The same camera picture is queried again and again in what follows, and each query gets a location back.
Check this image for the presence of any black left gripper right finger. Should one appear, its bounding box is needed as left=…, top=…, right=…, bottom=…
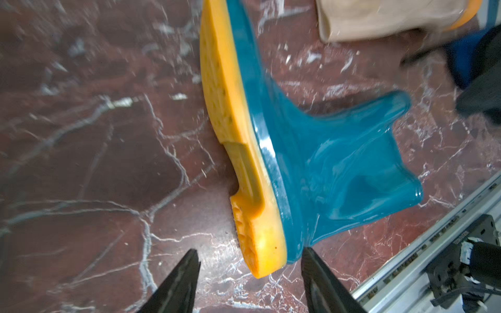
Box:
left=301, top=247, right=366, bottom=313

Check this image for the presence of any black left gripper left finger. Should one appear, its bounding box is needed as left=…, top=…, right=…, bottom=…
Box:
left=138, top=249, right=201, bottom=313

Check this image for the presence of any teal rubber boot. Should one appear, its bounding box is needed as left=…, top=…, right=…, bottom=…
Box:
left=200, top=1, right=423, bottom=279

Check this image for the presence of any beige rubber boot right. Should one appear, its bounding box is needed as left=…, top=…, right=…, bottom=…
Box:
left=316, top=0, right=482, bottom=43

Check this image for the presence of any aluminium mounting rail frame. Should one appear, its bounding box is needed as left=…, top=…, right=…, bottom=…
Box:
left=352, top=172, right=500, bottom=312

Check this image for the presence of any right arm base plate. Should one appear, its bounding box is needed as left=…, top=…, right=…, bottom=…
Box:
left=425, top=214, right=500, bottom=312

